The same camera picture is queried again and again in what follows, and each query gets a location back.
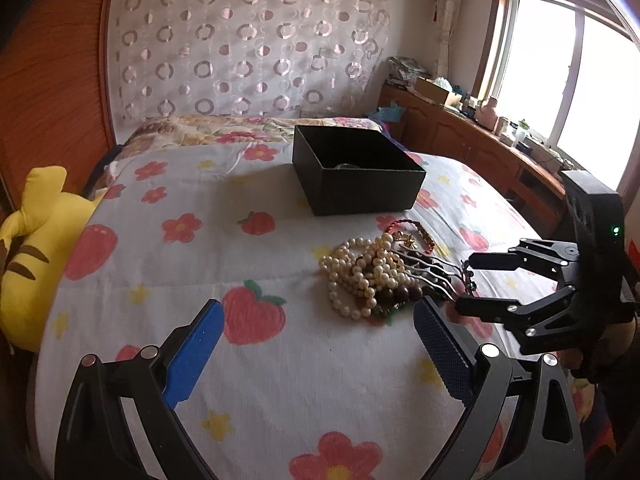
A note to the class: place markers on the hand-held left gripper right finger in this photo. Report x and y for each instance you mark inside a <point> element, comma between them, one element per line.
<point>440,345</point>

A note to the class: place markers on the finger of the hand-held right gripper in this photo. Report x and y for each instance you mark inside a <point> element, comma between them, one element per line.
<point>490,307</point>
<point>500,261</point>

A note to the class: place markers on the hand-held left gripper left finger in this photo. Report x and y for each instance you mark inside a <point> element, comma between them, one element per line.
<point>200,350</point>

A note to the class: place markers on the silver wavy hair comb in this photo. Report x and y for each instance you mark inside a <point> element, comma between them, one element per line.
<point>425,272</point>

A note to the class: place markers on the gold star brooch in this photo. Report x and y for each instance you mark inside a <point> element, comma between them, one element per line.
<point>406,241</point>

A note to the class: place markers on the black cardboard box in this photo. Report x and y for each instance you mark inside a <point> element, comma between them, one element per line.
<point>360,190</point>

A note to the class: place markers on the person's right hand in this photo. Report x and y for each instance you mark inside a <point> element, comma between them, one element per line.
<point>571,362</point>

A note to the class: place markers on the strawberry flower print bedsheet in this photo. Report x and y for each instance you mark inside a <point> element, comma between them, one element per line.
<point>280,390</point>

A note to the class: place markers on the brown wooden cabinet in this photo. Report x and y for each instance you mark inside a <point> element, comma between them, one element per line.
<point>450,135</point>

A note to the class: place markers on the pink kettle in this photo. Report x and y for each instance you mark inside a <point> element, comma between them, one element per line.
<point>487,110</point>

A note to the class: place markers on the yellow plush toy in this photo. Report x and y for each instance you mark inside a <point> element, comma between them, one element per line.
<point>40,270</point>

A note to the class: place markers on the open cardboard box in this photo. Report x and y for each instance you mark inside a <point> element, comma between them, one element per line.
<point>430,91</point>

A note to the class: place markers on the blue bag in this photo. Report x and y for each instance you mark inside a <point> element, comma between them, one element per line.
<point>387,112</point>

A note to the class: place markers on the window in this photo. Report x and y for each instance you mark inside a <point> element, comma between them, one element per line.
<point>550,60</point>

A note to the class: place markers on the stack of folded cloth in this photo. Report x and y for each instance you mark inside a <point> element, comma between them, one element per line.
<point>405,70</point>

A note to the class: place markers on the floral quilt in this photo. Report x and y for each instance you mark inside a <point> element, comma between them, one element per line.
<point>220,132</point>

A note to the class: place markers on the beige window curtain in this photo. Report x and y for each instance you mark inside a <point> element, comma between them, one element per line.
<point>460,10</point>

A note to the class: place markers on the brown wooden wardrobe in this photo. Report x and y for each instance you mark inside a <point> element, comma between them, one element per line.
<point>50,85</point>

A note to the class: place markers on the circle pattern sheer curtain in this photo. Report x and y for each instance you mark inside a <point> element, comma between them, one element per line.
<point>240,40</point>

